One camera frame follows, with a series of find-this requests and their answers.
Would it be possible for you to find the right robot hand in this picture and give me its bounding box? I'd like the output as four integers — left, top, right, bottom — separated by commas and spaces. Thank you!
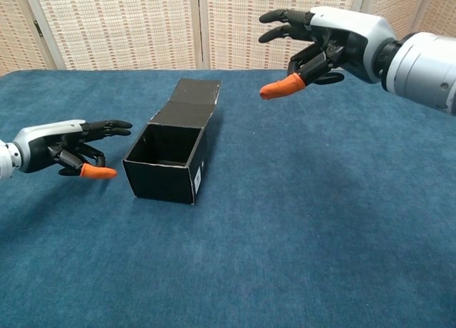
259, 6, 398, 101

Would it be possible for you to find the dark cardboard box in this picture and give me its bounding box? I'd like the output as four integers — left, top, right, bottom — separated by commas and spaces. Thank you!
122, 77, 222, 205

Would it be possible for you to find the woven bamboo screen panel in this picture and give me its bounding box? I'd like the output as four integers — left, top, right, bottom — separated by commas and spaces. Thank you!
0, 0, 67, 72
405, 0, 456, 39
358, 0, 428, 35
21, 0, 200, 71
197, 0, 378, 71

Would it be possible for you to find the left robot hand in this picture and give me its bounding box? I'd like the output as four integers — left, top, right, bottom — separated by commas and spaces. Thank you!
12, 119, 133, 181

